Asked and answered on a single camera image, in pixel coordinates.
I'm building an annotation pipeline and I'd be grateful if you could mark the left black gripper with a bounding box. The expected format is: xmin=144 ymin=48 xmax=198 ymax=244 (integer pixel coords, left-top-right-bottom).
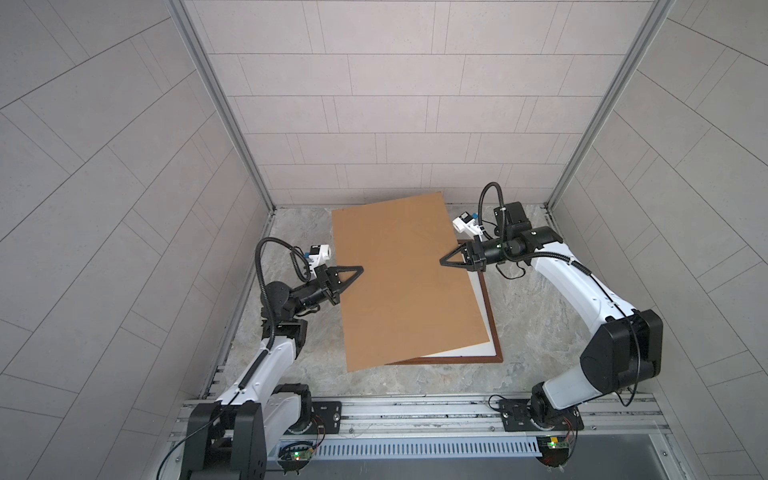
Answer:
xmin=287 ymin=273 xmax=362 ymax=321

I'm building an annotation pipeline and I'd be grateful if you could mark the brown cardboard backing board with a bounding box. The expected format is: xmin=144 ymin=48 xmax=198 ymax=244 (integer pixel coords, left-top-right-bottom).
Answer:
xmin=332 ymin=193 xmax=490 ymax=372

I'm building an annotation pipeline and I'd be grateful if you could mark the blue poster photo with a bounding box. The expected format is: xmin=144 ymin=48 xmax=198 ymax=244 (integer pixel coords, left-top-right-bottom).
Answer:
xmin=422 ymin=272 xmax=498 ymax=359

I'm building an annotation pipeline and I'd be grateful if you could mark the brown wooden picture frame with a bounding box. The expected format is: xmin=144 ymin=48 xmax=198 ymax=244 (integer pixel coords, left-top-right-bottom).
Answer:
xmin=393 ymin=244 xmax=503 ymax=365

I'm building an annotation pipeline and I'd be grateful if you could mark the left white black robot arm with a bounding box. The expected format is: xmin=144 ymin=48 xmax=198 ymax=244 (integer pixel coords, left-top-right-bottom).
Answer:
xmin=161 ymin=237 xmax=364 ymax=479

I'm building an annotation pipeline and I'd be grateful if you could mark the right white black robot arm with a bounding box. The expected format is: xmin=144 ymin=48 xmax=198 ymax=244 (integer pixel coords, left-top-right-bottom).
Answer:
xmin=440 ymin=196 xmax=663 ymax=430

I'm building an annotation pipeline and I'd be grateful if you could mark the left controller circuit board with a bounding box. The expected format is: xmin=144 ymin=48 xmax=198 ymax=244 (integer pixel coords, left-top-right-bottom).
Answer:
xmin=278 ymin=441 xmax=315 ymax=462

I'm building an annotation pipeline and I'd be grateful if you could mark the controller circuit board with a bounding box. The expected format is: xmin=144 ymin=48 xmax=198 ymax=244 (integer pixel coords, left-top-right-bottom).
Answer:
xmin=278 ymin=441 xmax=315 ymax=462
xmin=536 ymin=436 xmax=571 ymax=468

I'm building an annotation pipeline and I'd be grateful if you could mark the right controller circuit board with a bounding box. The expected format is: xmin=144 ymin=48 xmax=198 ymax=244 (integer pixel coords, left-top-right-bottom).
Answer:
xmin=536 ymin=436 xmax=571 ymax=468

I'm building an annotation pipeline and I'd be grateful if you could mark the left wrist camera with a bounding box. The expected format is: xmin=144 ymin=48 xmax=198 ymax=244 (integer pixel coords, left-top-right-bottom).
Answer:
xmin=305 ymin=244 xmax=331 ymax=268

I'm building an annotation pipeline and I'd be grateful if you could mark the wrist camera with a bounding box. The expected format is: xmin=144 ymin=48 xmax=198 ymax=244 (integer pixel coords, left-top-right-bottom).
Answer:
xmin=305 ymin=244 xmax=331 ymax=268
xmin=452 ymin=211 xmax=483 ymax=238

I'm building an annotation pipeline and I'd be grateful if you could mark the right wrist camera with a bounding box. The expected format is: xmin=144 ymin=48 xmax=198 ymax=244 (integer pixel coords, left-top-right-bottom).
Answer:
xmin=452 ymin=211 xmax=483 ymax=238

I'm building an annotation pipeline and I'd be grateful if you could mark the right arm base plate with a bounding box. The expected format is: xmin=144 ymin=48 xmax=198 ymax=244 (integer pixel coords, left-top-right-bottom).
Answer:
xmin=498 ymin=399 xmax=584 ymax=434

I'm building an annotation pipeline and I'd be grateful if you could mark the aluminium mounting rail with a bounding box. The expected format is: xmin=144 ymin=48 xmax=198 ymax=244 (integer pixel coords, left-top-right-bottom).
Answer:
xmin=167 ymin=392 xmax=673 ymax=445

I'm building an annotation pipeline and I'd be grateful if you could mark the left corner aluminium post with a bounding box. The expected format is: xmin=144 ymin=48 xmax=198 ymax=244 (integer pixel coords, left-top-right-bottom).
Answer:
xmin=166 ymin=0 xmax=276 ymax=215

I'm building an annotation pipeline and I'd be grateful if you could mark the corner aluminium post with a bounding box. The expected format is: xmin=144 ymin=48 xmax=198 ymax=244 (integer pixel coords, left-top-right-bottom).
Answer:
xmin=545 ymin=0 xmax=675 ymax=212
xmin=166 ymin=0 xmax=276 ymax=215

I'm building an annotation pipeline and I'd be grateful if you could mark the right corner aluminium post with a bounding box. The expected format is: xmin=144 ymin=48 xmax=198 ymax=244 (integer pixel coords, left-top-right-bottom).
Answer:
xmin=545 ymin=0 xmax=675 ymax=212

